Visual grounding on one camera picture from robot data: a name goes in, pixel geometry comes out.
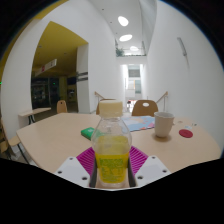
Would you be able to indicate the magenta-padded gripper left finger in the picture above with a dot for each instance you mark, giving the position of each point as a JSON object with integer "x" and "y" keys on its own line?
{"x": 71, "y": 170}

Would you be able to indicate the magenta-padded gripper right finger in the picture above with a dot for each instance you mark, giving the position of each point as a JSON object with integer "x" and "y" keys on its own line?
{"x": 151, "y": 168}

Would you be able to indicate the clear bottle with yellow label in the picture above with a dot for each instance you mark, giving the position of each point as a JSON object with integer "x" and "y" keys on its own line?
{"x": 111, "y": 150}

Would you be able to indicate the small green box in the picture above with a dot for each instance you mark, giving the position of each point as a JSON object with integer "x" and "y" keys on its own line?
{"x": 87, "y": 133}

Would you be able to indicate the beige ceramic cup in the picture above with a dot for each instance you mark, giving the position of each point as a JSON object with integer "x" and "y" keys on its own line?
{"x": 163, "y": 124}

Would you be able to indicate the colourful printed paper sheet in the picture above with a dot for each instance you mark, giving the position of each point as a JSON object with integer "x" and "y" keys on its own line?
{"x": 140, "y": 123}

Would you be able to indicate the flat round red coaster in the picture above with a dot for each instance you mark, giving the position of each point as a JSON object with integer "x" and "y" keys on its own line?
{"x": 185, "y": 133}

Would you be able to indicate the small wooden chair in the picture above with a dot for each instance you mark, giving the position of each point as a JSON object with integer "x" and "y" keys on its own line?
{"x": 61, "y": 107}

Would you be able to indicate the light wooden side table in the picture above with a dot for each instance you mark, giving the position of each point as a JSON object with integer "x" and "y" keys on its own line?
{"x": 33, "y": 111}

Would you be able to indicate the wooden stair handrail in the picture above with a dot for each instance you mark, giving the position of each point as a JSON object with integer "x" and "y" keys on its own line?
{"x": 162, "y": 97}
{"x": 98, "y": 95}

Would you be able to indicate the dark shop shelf unit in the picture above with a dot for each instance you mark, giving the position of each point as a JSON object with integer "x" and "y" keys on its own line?
{"x": 41, "y": 91}

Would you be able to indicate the white hanging sign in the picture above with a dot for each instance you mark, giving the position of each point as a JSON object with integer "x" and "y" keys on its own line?
{"x": 46, "y": 67}

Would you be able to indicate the green balcony plant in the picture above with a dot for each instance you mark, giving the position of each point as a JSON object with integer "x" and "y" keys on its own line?
{"x": 119, "y": 52}

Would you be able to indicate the round ceiling lights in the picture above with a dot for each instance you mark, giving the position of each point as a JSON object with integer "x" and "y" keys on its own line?
{"x": 125, "y": 37}

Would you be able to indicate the dark striped wall sign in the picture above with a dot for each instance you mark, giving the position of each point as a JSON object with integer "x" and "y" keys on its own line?
{"x": 82, "y": 76}

